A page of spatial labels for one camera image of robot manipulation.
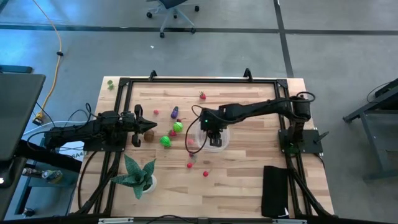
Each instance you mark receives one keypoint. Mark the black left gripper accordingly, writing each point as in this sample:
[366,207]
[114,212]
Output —
[129,123]

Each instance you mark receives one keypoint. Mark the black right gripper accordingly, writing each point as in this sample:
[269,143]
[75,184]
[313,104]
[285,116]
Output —
[211,119]

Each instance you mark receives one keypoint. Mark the clear plastic tupperware container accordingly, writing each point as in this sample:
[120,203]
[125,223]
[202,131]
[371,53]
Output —
[226,141]

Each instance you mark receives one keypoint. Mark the brown toy kiwi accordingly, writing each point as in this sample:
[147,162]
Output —
[149,136]

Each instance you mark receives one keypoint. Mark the pink toy fruit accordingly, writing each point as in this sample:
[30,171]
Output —
[190,142]

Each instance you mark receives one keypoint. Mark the strawberry with grey leaves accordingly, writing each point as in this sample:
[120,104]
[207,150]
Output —
[191,155]

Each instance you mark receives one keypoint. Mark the purple toy eggplant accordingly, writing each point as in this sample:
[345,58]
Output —
[174,112]

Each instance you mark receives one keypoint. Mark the green toy apple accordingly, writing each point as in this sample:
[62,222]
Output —
[178,127]

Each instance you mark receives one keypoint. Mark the small red toy strawberry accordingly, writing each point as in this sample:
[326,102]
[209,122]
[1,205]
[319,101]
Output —
[202,96]

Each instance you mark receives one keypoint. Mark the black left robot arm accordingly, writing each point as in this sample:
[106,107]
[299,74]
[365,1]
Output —
[77,132]

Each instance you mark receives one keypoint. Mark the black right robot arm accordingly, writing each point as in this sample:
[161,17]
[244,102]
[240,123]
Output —
[264,107]

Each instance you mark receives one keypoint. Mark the large green toy cabbage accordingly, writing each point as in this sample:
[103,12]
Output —
[165,141]

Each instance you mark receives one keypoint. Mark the green leafy potted plant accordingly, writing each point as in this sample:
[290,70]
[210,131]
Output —
[136,177]

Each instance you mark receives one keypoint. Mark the small green toy leaf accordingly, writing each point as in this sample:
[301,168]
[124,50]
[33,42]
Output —
[110,84]

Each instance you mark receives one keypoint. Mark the white plant pot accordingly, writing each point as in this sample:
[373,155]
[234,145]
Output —
[153,186]

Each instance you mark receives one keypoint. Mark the white paper sheet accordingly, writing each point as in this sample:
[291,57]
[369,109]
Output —
[73,152]

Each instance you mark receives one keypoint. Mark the black cloth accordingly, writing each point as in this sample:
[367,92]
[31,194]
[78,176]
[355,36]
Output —
[275,191]

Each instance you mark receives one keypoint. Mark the black desk support beam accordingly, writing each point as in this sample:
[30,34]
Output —
[46,155]

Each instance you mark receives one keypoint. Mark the silver and blue device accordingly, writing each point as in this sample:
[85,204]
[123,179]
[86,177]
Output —
[46,175]

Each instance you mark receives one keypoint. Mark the office chair with castors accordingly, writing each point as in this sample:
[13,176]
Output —
[172,9]

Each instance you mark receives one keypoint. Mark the dark grey desk top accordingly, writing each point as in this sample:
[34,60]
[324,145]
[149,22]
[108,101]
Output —
[15,115]

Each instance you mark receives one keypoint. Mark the dark shelf board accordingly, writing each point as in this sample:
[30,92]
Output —
[15,68]

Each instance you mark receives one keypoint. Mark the black castor wheel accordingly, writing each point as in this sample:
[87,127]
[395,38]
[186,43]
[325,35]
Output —
[28,212]

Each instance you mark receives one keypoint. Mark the grey side table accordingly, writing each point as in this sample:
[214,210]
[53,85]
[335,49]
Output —
[373,115]

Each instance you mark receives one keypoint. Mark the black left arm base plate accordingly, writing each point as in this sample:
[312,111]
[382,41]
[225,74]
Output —
[102,147]

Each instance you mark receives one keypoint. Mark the black frame mount bracket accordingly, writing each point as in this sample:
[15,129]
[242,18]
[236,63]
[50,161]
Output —
[247,74]
[152,75]

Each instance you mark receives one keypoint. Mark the black aluminium rig frame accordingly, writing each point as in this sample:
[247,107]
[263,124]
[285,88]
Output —
[202,80]

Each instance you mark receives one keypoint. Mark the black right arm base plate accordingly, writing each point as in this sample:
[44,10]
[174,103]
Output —
[311,141]

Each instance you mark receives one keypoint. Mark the grey metal bracket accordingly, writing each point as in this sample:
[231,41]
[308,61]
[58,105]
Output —
[115,220]
[289,221]

